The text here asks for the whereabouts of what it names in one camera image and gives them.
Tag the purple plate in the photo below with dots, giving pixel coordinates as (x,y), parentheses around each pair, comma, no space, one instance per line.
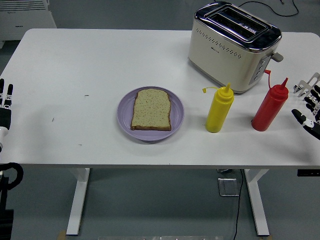
(177,112)

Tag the white table leg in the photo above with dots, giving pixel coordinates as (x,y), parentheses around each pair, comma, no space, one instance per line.
(78,200)
(258,200)

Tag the silver metal toast rack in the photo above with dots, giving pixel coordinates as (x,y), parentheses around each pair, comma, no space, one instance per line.
(308,83)

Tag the metal floor socket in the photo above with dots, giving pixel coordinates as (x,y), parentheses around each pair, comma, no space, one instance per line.
(228,187)

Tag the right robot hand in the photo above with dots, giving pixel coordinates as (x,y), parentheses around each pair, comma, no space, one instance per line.
(311,126)

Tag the white air conditioner unit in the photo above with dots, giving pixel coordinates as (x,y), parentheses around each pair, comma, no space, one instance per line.
(22,22)

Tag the slice of bread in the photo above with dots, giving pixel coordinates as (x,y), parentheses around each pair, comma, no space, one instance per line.
(151,110)

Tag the cream and chrome toaster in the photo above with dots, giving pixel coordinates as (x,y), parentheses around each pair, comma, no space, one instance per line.
(220,57)

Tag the red squeeze bottle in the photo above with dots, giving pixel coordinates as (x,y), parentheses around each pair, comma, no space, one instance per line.
(270,110)

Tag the black table control panel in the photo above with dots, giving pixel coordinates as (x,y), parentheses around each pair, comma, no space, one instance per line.
(308,173)

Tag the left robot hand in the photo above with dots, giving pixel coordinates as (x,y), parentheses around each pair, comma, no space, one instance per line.
(5,117)

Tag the yellow squeeze bottle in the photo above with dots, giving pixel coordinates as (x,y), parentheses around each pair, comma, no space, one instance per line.
(218,112)

